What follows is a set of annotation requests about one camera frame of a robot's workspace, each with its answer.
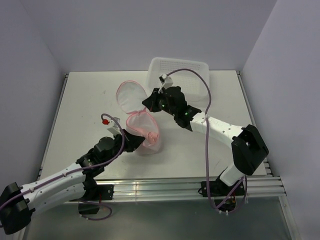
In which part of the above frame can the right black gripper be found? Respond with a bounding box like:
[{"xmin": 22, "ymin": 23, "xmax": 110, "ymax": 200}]
[{"xmin": 142, "ymin": 87, "xmax": 177, "ymax": 116}]

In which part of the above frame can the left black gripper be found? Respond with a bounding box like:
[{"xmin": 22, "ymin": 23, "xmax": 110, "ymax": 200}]
[{"xmin": 103, "ymin": 128, "xmax": 145, "ymax": 166}]

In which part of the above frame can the pink bra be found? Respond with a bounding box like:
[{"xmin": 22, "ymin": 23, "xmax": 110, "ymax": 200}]
[{"xmin": 144, "ymin": 131, "xmax": 159, "ymax": 146}]

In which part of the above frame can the white mesh laundry bag pink zipper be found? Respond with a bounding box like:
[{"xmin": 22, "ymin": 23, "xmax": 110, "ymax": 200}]
[{"xmin": 115, "ymin": 80, "xmax": 162, "ymax": 155}]

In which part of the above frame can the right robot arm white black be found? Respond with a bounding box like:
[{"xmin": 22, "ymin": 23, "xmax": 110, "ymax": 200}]
[{"xmin": 142, "ymin": 86, "xmax": 269, "ymax": 195}]

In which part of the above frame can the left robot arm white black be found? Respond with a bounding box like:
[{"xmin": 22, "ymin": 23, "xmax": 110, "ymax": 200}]
[{"xmin": 0, "ymin": 132, "xmax": 145, "ymax": 235}]

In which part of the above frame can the white plastic perforated basket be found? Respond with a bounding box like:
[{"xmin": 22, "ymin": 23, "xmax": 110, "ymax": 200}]
[{"xmin": 145, "ymin": 57, "xmax": 210, "ymax": 102}]

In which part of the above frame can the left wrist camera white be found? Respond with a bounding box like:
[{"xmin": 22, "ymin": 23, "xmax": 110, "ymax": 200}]
[{"xmin": 101, "ymin": 117, "xmax": 121, "ymax": 136}]

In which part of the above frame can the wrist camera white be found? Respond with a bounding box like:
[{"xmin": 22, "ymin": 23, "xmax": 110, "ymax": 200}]
[
  {"xmin": 101, "ymin": 117, "xmax": 121, "ymax": 136},
  {"xmin": 159, "ymin": 74, "xmax": 173, "ymax": 89}
]

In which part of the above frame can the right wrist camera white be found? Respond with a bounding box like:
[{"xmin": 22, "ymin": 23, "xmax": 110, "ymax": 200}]
[{"xmin": 159, "ymin": 74, "xmax": 173, "ymax": 89}]

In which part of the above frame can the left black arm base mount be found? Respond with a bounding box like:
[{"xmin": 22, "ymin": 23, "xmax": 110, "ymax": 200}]
[{"xmin": 78, "ymin": 184, "xmax": 114, "ymax": 217}]

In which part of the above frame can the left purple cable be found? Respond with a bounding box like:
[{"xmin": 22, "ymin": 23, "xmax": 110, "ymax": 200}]
[{"xmin": 0, "ymin": 113, "xmax": 126, "ymax": 216}]

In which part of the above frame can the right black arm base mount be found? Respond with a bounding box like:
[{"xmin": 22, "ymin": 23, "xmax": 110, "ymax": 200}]
[{"xmin": 209, "ymin": 179, "xmax": 248, "ymax": 215}]

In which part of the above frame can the aluminium rail frame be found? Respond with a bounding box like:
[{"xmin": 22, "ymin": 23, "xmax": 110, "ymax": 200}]
[{"xmin": 97, "ymin": 175, "xmax": 287, "ymax": 203}]

